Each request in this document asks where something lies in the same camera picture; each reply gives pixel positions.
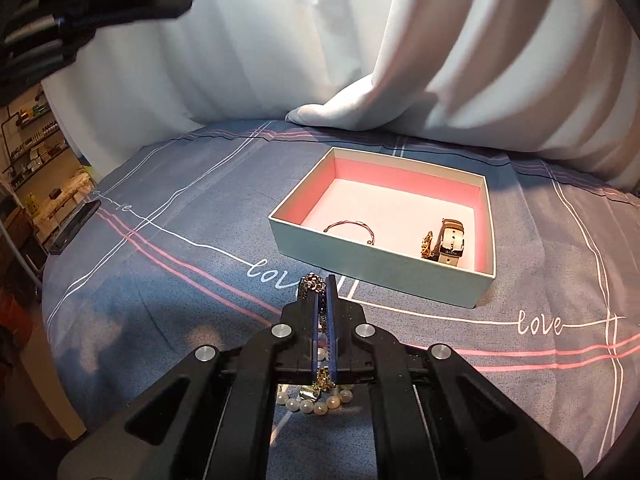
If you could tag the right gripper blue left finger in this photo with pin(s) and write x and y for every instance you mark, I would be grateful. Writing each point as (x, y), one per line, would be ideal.
(209, 417)

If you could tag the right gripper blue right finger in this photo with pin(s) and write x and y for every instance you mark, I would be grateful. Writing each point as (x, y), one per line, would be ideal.
(434, 416)

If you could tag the gold chain jewelry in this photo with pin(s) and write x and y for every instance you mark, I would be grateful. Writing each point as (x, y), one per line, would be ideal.
(322, 384)

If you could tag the teal box with pink lining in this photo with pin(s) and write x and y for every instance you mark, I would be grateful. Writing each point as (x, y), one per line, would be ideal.
(410, 226)

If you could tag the black smartphone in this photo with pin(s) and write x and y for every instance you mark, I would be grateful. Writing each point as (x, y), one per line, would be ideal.
(72, 228)

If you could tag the light blue curtain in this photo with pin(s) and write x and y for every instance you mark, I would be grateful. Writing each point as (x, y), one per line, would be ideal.
(555, 78)

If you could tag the left wall shelf unit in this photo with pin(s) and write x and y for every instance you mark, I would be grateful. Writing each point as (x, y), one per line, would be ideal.
(39, 164)

